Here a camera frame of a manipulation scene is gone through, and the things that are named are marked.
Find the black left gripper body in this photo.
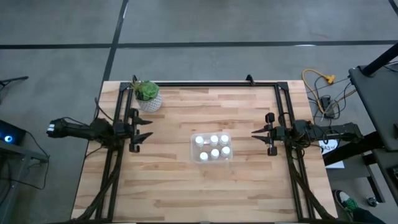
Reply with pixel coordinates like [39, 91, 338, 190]
[115, 108, 140, 153]

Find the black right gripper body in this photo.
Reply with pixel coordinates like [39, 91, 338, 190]
[264, 112, 289, 156]

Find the clear plastic basket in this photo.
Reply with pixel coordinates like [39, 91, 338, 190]
[190, 131, 234, 164]

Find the white triangle-patterned plant pot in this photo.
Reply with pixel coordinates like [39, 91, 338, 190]
[136, 93, 164, 113]

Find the green succulent plant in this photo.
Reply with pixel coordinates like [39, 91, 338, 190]
[130, 79, 161, 101]

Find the white paper label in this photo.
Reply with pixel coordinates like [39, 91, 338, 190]
[318, 139, 339, 156]

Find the black power strip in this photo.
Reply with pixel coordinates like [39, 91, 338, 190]
[320, 95, 336, 119]

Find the white paper sheet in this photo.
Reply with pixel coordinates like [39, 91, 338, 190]
[325, 160, 345, 169]

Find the person's shoe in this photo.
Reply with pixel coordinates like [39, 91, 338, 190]
[333, 190, 358, 214]

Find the black cart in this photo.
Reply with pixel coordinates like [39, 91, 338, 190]
[323, 42, 398, 203]

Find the grey metal stand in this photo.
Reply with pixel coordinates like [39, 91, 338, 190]
[0, 141, 50, 224]

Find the black box with blue light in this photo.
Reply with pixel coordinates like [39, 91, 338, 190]
[0, 119, 28, 146]

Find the person's leg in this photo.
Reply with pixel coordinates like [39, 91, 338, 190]
[351, 207, 386, 224]

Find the black tripod leg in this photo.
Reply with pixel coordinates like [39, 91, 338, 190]
[0, 75, 29, 88]

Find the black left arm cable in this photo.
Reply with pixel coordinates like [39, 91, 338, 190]
[93, 96, 114, 123]

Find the black metal rig frame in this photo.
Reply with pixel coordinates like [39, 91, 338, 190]
[73, 74, 338, 224]

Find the yellow extension cable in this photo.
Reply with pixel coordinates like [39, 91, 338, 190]
[302, 68, 336, 114]

